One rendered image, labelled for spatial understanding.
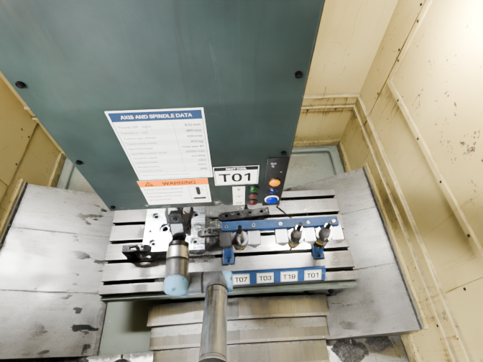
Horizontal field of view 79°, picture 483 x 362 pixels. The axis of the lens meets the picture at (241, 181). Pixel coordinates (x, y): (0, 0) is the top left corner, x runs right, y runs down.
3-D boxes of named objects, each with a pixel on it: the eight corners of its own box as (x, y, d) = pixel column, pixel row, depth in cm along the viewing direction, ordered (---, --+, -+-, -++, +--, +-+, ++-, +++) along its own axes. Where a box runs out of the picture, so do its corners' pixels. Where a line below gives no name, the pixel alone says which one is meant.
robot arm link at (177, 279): (166, 296, 98) (160, 291, 91) (168, 264, 104) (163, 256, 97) (190, 295, 98) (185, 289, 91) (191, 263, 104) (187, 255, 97)
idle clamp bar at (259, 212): (269, 220, 154) (270, 214, 149) (219, 226, 152) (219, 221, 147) (267, 212, 157) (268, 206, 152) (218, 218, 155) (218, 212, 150)
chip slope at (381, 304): (397, 335, 149) (423, 328, 128) (260, 345, 147) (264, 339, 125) (351, 187, 199) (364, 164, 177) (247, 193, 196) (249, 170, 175)
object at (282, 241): (290, 246, 114) (290, 245, 114) (276, 246, 114) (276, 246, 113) (287, 229, 118) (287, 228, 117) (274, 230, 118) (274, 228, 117)
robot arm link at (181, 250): (164, 256, 97) (188, 255, 97) (164, 243, 99) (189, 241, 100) (168, 263, 103) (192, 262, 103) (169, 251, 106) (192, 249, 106)
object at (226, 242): (233, 248, 113) (233, 248, 113) (219, 249, 113) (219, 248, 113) (232, 232, 117) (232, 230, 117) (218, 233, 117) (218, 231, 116)
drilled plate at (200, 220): (205, 252, 140) (204, 248, 136) (144, 256, 139) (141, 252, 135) (205, 210, 153) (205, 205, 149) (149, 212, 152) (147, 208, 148)
